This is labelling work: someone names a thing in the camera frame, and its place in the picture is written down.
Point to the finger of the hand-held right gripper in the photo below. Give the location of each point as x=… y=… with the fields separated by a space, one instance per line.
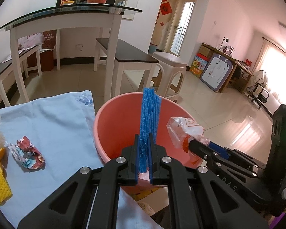
x=205 y=153
x=219 y=149

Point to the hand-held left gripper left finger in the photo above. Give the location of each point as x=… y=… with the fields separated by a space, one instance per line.
x=137 y=167

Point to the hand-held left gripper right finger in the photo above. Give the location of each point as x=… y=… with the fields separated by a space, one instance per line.
x=151 y=167

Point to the clear wrapper with orange print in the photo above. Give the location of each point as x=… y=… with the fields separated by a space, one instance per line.
x=188 y=128

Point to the pink plastic bucket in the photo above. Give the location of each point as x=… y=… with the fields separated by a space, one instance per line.
x=119 y=128

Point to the blue foam net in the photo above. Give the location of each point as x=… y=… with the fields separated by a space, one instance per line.
x=149 y=114

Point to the black office chair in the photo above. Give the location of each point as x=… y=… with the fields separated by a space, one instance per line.
x=258 y=95

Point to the children's drawing board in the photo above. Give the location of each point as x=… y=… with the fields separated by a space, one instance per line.
x=216 y=71

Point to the wooden desk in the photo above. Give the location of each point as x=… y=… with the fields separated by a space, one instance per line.
x=240 y=69

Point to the colourful printed box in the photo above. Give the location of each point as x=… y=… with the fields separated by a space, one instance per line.
x=198 y=66

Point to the bright curtained window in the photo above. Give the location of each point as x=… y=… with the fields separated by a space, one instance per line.
x=278 y=71

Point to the light blue floral cloth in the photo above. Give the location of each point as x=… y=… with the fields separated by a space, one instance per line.
x=50 y=128

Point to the beige plastic stool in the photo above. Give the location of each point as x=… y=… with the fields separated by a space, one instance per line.
x=169 y=62

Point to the cardboard box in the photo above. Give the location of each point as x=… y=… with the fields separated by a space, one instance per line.
x=205 y=51

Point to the crumpled printed paper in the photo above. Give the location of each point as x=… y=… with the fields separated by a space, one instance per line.
x=28 y=155

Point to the light blue bin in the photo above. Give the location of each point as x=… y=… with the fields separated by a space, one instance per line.
x=153 y=48

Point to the door with window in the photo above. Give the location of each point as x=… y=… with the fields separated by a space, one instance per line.
x=183 y=23

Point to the yellow foam net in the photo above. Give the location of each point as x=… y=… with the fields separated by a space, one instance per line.
x=0 y=183

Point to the red waste bin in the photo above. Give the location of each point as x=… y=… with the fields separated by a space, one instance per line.
x=47 y=60

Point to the dark red paper bag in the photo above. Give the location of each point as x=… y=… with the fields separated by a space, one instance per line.
x=49 y=39

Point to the white shelf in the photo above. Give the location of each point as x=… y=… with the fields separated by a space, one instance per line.
x=131 y=4

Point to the white table with glass top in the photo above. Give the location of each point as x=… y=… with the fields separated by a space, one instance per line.
x=62 y=20

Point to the white papers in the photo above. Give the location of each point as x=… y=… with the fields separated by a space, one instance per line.
x=10 y=56

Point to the wall socket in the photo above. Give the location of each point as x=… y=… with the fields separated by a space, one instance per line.
x=80 y=47

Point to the red diamond wall decoration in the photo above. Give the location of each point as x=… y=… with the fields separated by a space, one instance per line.
x=165 y=8

